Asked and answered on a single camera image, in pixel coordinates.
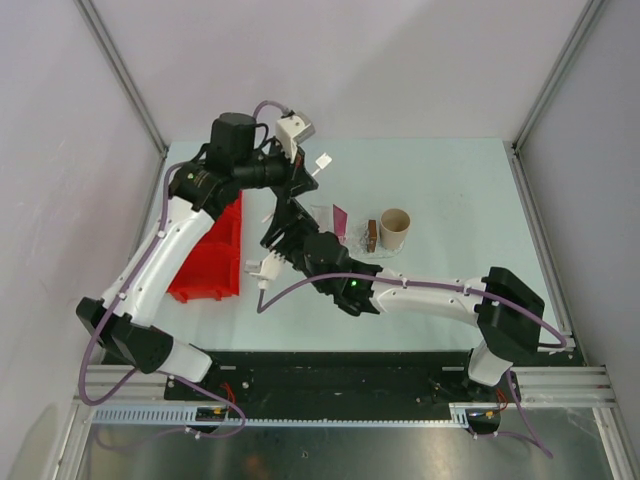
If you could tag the aluminium frame rail front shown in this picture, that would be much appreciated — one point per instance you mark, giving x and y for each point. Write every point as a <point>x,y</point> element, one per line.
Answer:
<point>540,387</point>

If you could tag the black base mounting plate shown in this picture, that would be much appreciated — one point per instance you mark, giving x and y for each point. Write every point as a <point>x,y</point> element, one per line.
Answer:
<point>261,378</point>

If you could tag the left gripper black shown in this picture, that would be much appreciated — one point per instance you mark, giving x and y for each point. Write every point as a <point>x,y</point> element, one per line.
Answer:
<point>295,179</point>

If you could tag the beige plastic cup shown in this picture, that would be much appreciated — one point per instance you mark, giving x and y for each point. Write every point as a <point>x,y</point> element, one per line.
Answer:
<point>394,227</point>

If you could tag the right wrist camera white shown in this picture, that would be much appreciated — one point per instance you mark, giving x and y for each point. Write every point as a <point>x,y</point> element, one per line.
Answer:
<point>266,270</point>

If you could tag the aluminium corner post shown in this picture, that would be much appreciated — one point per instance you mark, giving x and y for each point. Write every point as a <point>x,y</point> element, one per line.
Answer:
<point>577,39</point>
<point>116,62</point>

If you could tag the left aluminium corner post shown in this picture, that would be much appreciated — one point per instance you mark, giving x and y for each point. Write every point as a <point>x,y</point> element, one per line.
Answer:
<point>116,62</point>

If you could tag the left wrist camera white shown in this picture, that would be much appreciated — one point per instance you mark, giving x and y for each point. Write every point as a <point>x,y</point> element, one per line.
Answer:
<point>291,131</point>

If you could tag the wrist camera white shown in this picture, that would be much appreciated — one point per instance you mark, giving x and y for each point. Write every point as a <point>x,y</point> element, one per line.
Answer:
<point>291,131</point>
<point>266,270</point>

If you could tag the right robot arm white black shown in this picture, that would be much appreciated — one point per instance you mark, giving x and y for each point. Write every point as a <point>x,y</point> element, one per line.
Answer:
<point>500,305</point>

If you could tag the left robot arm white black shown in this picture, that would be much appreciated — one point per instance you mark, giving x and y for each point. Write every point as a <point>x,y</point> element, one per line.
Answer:
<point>195,195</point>

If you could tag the right brown wooden tray handle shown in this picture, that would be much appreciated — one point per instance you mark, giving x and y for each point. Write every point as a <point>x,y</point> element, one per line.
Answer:
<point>372,236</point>

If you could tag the white toothpaste tube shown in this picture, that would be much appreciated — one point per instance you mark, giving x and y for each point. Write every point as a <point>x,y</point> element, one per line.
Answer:
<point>323,216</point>

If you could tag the white slotted cable duct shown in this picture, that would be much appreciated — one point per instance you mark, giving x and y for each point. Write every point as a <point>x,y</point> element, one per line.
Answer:
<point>193,416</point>

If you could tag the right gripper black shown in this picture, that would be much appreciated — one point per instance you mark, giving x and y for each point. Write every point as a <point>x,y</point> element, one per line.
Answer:
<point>293,220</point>

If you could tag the right aluminium corner post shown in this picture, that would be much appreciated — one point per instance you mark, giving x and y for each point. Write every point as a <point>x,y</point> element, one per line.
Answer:
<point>577,39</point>

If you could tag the clear textured glass tray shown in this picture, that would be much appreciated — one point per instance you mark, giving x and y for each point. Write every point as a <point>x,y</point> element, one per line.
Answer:
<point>362,247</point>

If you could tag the red plastic organizer bin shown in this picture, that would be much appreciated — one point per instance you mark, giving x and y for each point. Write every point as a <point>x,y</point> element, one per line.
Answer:
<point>212,269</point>

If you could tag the pink toothpaste tube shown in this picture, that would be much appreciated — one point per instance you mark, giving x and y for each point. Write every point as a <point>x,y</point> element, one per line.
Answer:
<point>340,222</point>

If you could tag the white toothbrush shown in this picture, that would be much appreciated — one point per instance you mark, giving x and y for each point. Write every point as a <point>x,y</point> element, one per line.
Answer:
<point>321,163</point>

